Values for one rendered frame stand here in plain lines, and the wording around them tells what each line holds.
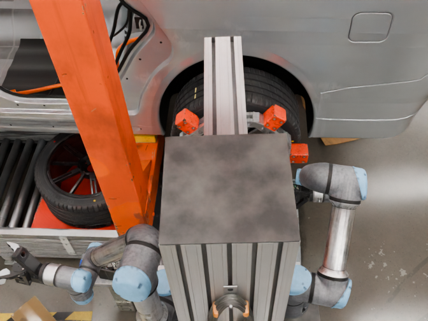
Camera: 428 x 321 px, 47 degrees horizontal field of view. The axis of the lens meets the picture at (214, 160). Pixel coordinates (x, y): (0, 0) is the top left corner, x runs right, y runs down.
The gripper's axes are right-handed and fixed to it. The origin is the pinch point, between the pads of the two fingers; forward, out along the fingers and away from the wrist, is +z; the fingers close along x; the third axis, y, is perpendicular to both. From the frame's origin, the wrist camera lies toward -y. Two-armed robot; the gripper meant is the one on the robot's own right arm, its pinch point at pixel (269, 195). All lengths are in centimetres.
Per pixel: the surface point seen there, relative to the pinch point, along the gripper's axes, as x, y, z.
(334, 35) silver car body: -43, 60, -25
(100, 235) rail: 0, -44, 91
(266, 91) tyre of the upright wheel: -37.4, 31.7, 2.3
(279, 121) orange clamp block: -20.5, 29.6, -3.6
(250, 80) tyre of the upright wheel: -42, 34, 10
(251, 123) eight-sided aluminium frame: -20.3, 28.2, 8.9
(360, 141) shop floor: -104, -83, -72
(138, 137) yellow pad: -43, -10, 70
